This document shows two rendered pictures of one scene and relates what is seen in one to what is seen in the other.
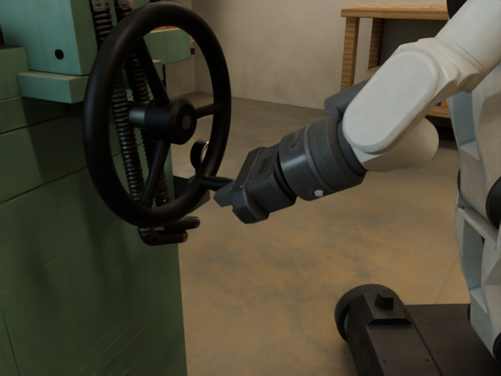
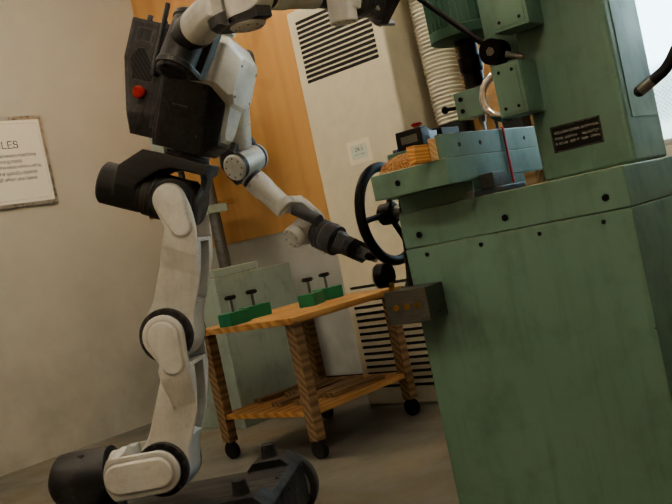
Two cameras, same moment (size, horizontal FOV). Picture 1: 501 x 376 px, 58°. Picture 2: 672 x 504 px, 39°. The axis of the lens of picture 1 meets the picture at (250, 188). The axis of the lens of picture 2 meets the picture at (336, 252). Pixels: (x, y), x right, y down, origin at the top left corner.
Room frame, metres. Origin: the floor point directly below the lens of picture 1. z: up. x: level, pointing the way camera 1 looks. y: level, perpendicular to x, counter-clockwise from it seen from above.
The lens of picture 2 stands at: (3.16, 0.39, 0.78)
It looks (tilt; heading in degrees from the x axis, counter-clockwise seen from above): 1 degrees down; 190
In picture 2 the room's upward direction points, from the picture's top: 12 degrees counter-clockwise
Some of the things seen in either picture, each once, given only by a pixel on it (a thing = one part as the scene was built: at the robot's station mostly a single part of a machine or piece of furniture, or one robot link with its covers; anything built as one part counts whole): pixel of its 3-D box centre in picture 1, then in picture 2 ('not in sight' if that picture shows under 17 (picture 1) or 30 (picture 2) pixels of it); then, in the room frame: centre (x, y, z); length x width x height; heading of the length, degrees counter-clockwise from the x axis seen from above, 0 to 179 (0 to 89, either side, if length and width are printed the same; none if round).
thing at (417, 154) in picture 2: not in sight; (482, 147); (0.77, 0.39, 0.92); 0.67 x 0.02 x 0.04; 152
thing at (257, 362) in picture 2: not in sight; (224, 257); (-1.29, -0.94, 0.79); 0.62 x 0.48 x 1.58; 55
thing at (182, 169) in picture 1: (177, 183); (414, 303); (0.91, 0.16, 0.58); 0.12 x 0.08 x 0.08; 62
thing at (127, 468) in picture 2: not in sight; (152, 466); (0.80, -0.63, 0.28); 0.21 x 0.20 x 0.13; 92
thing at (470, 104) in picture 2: not in sight; (486, 103); (0.76, 0.42, 1.03); 0.14 x 0.07 x 0.09; 62
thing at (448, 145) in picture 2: not in sight; (500, 140); (0.77, 0.44, 0.93); 0.60 x 0.02 x 0.06; 152
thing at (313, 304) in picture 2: not in sight; (308, 359); (-0.51, -0.46, 0.32); 0.66 x 0.57 x 0.64; 148
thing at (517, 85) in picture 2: not in sight; (517, 89); (0.97, 0.50, 1.02); 0.09 x 0.07 x 0.12; 152
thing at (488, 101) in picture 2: not in sight; (502, 95); (0.92, 0.46, 1.02); 0.12 x 0.03 x 0.12; 62
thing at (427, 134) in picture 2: not in sight; (417, 138); (0.66, 0.23, 0.99); 0.13 x 0.11 x 0.06; 152
